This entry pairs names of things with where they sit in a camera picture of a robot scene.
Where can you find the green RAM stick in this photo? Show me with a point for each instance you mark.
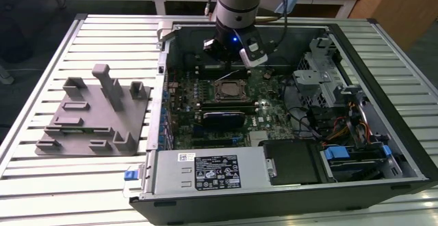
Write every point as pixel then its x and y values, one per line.
pixel 77 131

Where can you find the small blue carrier tab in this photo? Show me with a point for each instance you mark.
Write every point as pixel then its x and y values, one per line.
pixel 388 151

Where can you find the green motherboard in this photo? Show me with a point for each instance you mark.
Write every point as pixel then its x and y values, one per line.
pixel 274 103

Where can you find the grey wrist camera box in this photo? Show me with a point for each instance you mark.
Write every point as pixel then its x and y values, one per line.
pixel 213 47

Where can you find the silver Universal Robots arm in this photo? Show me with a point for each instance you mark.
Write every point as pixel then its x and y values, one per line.
pixel 240 3

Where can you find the wooden cabinet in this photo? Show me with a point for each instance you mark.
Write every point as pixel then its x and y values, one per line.
pixel 404 10

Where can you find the CPU socket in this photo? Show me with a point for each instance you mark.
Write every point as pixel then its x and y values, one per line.
pixel 216 99

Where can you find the blue case latch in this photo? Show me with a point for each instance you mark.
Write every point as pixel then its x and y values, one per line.
pixel 131 175

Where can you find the black PC case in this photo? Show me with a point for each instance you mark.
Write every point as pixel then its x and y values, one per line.
pixel 240 205

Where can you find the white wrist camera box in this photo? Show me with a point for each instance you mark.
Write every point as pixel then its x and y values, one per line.
pixel 256 60

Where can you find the silver chipset heat sink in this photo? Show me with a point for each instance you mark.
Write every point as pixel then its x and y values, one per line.
pixel 260 136

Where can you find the silver CPU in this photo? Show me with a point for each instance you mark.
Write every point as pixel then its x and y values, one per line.
pixel 230 90

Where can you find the grey metal drive cage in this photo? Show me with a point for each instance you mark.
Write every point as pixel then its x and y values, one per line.
pixel 310 80

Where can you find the pale furniture foot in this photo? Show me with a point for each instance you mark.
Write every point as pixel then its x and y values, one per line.
pixel 5 77

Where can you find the blue disk carrier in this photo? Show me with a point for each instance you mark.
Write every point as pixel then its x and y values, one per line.
pixel 337 153

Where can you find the black plastic shroud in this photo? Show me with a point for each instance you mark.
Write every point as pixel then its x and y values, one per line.
pixel 294 162

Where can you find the silver power supply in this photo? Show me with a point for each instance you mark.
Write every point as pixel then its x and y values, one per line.
pixel 171 177

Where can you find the metal disk bay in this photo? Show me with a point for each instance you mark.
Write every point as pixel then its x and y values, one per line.
pixel 393 171

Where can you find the black graphics card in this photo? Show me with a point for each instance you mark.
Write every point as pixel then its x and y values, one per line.
pixel 222 120

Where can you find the grey parts rack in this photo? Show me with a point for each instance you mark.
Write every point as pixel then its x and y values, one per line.
pixel 99 123

